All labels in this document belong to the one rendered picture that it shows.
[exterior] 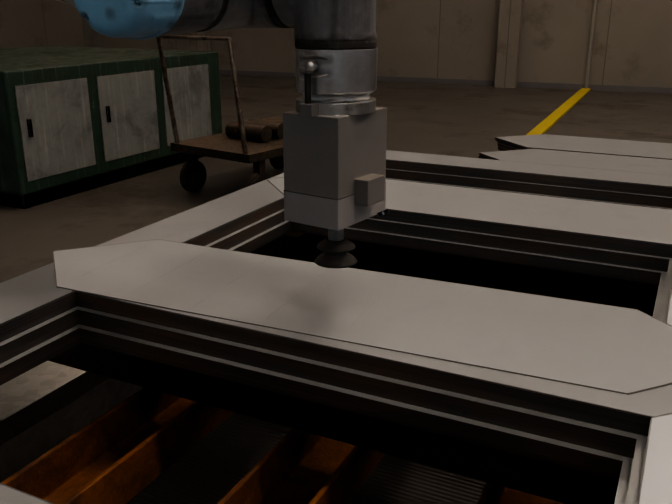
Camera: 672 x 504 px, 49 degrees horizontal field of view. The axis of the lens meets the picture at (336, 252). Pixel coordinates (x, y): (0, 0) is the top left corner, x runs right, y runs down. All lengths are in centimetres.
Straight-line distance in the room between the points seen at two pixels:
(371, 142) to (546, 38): 1060
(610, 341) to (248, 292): 36
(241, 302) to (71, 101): 416
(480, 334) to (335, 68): 27
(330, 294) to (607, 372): 28
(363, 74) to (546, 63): 1064
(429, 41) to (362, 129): 1099
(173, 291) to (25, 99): 388
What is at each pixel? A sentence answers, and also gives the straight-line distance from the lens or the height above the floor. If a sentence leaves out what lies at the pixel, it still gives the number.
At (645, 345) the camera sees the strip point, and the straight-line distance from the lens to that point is 70.
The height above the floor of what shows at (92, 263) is 87.
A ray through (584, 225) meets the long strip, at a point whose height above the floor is 87.
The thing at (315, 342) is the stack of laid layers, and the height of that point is 87.
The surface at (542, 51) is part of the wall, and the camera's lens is 1129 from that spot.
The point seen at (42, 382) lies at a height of 68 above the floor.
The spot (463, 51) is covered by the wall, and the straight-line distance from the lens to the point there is 1153.
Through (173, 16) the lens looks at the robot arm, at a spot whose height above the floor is 114.
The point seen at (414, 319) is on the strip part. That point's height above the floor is 87.
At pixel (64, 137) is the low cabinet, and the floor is 38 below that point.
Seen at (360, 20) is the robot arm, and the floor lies 114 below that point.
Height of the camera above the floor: 115
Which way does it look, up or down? 19 degrees down
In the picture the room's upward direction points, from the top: straight up
